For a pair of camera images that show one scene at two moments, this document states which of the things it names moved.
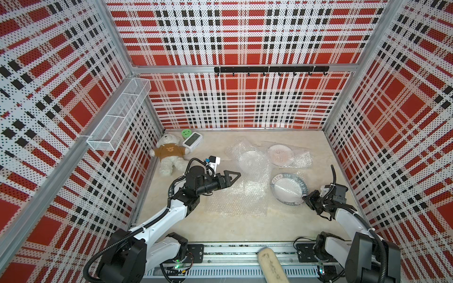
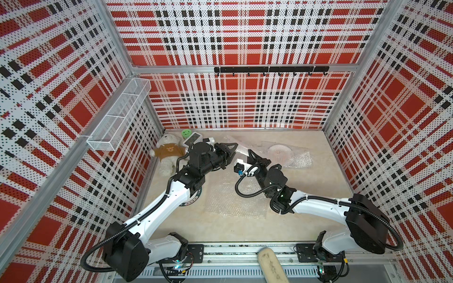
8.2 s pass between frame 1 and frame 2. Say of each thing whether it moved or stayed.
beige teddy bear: stayed
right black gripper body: moved
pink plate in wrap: stayed
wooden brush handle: stayed
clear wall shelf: stayed
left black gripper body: moved
